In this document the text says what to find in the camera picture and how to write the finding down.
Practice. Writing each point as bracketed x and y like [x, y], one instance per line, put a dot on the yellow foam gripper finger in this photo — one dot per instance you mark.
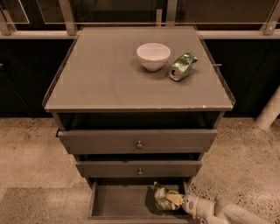
[176, 199]

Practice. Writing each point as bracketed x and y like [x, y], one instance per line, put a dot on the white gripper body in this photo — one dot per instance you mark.
[190, 203]

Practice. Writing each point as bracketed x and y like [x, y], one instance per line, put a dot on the green jalapeno chip bag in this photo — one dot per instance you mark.
[160, 201]

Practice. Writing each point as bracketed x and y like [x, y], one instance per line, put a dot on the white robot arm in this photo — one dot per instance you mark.
[220, 211]

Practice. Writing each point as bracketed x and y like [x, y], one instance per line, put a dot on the top drawer with knob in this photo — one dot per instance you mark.
[133, 141]

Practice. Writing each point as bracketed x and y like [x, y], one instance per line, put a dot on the drawer with knob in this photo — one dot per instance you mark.
[138, 169]
[133, 141]

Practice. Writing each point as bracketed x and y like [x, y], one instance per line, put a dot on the open bottom drawer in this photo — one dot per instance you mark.
[130, 202]

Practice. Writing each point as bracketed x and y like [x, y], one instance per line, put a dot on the dark grey drawer cabinet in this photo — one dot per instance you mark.
[103, 86]

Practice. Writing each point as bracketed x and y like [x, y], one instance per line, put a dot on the middle drawer with knob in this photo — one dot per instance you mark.
[138, 169]

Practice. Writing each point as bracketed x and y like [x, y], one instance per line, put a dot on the crushed green soda can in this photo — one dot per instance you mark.
[182, 66]

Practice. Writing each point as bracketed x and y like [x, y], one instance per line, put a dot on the white bowl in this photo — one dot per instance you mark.
[153, 56]

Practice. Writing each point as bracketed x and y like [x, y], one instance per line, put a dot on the white cylindrical post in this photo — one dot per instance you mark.
[270, 112]

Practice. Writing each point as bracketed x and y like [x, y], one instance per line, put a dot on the metal window rail frame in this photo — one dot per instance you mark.
[213, 19]

